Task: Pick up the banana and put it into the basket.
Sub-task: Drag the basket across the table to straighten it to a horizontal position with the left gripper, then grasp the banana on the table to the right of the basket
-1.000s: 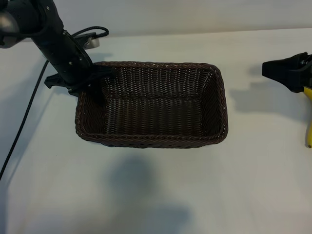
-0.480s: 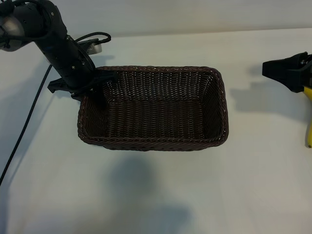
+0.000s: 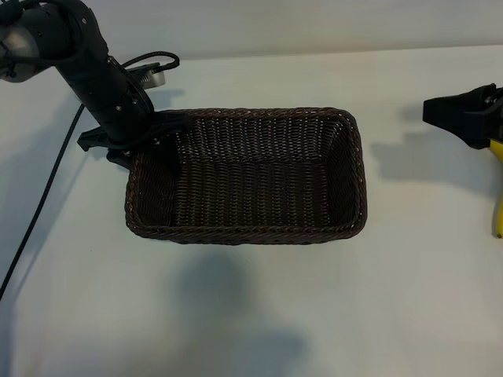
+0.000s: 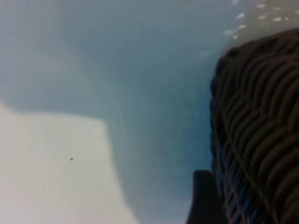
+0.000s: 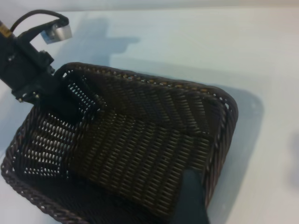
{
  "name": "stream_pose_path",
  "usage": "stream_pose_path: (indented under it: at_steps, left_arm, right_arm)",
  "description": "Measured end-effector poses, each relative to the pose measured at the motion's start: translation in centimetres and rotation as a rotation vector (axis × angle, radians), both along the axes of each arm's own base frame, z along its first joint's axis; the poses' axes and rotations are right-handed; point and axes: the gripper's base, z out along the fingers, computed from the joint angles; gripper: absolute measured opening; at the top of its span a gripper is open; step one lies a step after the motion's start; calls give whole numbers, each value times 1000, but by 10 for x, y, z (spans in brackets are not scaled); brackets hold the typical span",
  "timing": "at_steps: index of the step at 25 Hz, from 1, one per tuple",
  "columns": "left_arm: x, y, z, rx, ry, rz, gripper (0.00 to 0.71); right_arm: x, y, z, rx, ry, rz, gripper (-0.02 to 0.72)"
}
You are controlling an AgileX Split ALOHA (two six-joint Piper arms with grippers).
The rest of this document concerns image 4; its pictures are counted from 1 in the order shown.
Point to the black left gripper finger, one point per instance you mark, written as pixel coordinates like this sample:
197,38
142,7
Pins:
203,200

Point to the dark brown woven wicker basket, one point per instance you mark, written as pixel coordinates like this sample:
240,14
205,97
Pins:
257,128

